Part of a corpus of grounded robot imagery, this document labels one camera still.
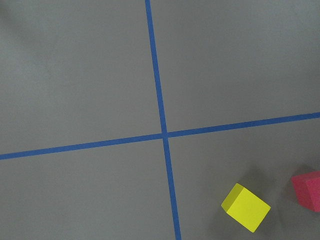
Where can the yellow block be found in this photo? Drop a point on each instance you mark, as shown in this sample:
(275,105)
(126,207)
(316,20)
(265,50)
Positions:
(245,207)

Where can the red block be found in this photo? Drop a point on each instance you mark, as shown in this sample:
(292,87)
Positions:
(307,190)

